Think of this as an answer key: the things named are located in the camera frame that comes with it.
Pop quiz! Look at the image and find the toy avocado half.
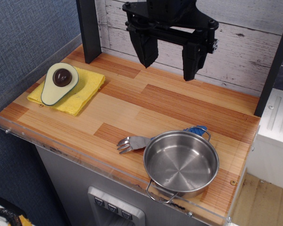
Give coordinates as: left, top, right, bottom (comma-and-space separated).
41, 63, 79, 106

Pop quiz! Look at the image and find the stainless steel pot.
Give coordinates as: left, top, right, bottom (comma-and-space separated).
143, 130, 219, 204

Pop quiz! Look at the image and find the black upright post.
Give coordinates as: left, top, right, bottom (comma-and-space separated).
76, 0, 102, 64
254, 34, 283, 117

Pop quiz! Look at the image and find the left black upright post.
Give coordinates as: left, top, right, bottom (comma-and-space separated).
76, 0, 102, 64

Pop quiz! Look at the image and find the grey toy cabinet front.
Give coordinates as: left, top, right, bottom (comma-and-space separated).
37, 146, 230, 226

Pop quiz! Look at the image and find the blue handled metal fork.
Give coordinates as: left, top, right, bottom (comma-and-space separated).
117, 126, 208, 155

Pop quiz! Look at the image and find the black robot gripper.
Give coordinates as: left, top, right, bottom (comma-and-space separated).
122, 0, 219, 81

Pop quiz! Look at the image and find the yellow folded cloth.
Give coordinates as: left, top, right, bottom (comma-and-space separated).
27, 63, 106, 116

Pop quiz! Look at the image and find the silver dispenser button panel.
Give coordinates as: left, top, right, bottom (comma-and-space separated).
88, 186, 146, 226

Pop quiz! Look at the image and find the white ridged side counter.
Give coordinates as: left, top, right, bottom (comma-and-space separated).
246, 89, 283, 188

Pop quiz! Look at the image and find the right black upright post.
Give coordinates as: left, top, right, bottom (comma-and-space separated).
254, 34, 283, 117

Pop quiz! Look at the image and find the clear acrylic edge guard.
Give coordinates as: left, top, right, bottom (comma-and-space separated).
0, 28, 263, 225

